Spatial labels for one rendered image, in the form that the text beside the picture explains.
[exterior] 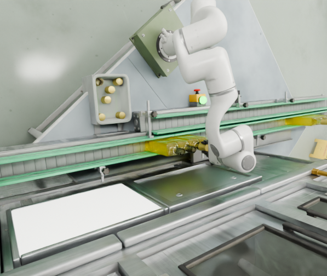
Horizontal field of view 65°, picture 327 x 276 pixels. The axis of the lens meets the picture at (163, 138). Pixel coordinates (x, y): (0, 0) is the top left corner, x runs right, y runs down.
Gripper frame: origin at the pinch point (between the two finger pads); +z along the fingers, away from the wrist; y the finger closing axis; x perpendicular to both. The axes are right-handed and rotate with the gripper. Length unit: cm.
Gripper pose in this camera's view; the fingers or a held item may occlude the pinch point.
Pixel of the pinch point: (206, 147)
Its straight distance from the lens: 111.3
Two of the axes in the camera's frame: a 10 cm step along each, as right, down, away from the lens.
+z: -3.2, -1.4, 9.4
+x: -9.5, 1.1, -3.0
